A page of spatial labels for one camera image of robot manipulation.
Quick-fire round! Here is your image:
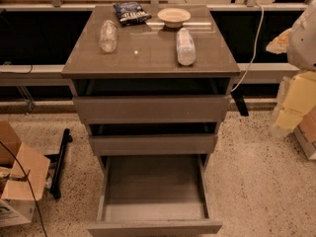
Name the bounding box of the grey open bottom drawer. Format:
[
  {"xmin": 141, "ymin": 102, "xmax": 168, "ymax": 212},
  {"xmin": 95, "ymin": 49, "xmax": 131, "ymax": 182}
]
[{"xmin": 88, "ymin": 155, "xmax": 222, "ymax": 237}]

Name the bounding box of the grey drawer cabinet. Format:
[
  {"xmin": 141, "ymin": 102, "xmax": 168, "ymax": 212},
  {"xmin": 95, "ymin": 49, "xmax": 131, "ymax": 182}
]
[{"xmin": 60, "ymin": 4, "xmax": 241, "ymax": 170}]

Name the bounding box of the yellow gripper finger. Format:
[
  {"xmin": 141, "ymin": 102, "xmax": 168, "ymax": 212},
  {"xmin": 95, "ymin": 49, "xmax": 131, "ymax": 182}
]
[
  {"xmin": 270, "ymin": 71, "xmax": 316, "ymax": 137},
  {"xmin": 266, "ymin": 29, "xmax": 291, "ymax": 54}
]

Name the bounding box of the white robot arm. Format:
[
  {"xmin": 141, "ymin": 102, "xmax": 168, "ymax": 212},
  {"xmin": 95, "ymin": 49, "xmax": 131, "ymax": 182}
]
[{"xmin": 266, "ymin": 0, "xmax": 316, "ymax": 137}]

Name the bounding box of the grey middle drawer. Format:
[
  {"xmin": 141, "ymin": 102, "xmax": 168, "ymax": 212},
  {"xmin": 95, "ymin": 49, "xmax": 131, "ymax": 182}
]
[{"xmin": 89, "ymin": 122, "xmax": 217, "ymax": 155}]

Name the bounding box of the open cardboard box left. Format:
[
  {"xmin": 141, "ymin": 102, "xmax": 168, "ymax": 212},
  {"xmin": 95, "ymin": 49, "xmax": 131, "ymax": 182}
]
[{"xmin": 0, "ymin": 120, "xmax": 50, "ymax": 227}]

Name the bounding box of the cardboard box right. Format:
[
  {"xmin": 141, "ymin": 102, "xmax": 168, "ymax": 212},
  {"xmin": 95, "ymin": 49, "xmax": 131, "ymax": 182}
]
[{"xmin": 294, "ymin": 107, "xmax": 316, "ymax": 160}]

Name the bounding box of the black cable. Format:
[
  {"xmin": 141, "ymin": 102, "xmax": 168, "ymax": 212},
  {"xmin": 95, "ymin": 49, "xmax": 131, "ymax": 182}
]
[{"xmin": 0, "ymin": 141, "xmax": 48, "ymax": 237}]

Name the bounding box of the blue chip bag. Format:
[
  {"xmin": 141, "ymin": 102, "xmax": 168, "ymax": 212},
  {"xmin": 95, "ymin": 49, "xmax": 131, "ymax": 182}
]
[{"xmin": 113, "ymin": 2, "xmax": 152, "ymax": 26}]

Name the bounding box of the blue label plastic bottle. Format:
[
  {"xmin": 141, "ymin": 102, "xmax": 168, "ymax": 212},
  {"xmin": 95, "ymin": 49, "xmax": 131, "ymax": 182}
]
[{"xmin": 177, "ymin": 28, "xmax": 196, "ymax": 66}]

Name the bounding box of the beige bowl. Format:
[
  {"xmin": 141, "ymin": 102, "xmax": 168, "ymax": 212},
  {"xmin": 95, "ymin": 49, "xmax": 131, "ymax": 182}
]
[{"xmin": 157, "ymin": 8, "xmax": 191, "ymax": 28}]

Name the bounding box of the grey top drawer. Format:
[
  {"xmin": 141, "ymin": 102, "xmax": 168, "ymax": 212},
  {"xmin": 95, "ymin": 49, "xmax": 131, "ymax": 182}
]
[{"xmin": 72, "ymin": 78, "xmax": 231, "ymax": 125}]

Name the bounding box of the black bar on floor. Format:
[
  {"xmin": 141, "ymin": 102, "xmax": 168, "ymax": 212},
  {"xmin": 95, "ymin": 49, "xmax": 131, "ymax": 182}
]
[{"xmin": 49, "ymin": 128, "xmax": 73, "ymax": 199}]

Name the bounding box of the white cable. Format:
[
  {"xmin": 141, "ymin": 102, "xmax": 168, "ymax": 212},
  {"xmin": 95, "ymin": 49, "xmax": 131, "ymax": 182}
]
[{"xmin": 230, "ymin": 3, "xmax": 266, "ymax": 93}]

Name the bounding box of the clear crumpled plastic bottle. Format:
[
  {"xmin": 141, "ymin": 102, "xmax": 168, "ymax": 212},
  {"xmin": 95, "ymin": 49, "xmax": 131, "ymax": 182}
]
[{"xmin": 99, "ymin": 20, "xmax": 119, "ymax": 53}]

